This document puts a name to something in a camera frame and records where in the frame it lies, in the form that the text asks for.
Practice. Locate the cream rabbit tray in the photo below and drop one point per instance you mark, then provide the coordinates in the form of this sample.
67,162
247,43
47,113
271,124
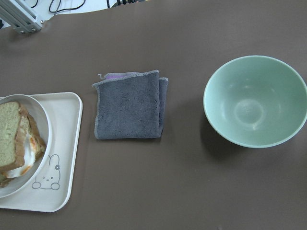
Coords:
50,189

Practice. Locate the bread slice top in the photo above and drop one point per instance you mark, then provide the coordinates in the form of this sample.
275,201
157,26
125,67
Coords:
13,129

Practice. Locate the mint green bowl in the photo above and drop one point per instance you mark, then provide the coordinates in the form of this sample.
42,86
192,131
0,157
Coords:
256,101

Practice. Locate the white round plate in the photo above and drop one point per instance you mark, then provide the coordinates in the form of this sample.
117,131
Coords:
39,114

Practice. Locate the fried egg toy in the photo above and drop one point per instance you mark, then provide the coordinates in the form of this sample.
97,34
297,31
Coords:
30,150

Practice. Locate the grey folded cloth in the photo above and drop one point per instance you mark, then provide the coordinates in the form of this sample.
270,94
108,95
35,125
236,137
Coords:
130,105

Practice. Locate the aluminium frame post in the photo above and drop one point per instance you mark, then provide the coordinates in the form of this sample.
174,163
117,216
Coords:
21,17

